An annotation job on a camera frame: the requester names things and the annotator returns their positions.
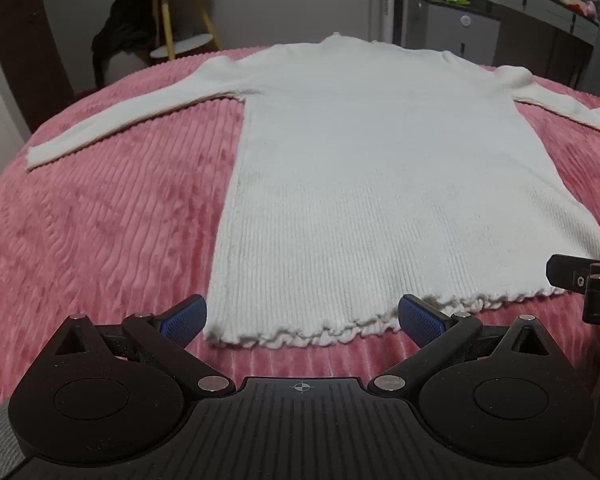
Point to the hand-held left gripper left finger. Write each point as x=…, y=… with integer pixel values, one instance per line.
x=185, y=319

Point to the grey dressing table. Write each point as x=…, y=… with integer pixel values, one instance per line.
x=540, y=15

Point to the white round jar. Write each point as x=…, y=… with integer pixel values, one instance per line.
x=571, y=0

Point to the white tower fan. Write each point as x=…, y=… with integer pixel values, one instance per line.
x=386, y=0

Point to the grey drawer cabinet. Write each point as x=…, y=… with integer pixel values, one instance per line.
x=455, y=32

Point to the white ribbed knit sweater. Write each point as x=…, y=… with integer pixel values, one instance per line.
x=355, y=160

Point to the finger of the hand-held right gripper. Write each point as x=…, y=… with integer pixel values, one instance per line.
x=597, y=285

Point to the yellow-legged white side table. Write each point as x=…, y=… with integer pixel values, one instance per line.
x=180, y=47

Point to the black clothes pile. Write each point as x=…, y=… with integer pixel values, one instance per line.
x=122, y=25

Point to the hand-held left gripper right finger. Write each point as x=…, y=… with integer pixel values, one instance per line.
x=421, y=322

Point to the brown wooden door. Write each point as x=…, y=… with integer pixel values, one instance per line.
x=15, y=35

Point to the pink ribbed blanket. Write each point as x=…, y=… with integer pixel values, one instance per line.
x=105, y=235

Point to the beige round pouf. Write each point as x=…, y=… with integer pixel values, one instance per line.
x=125, y=67

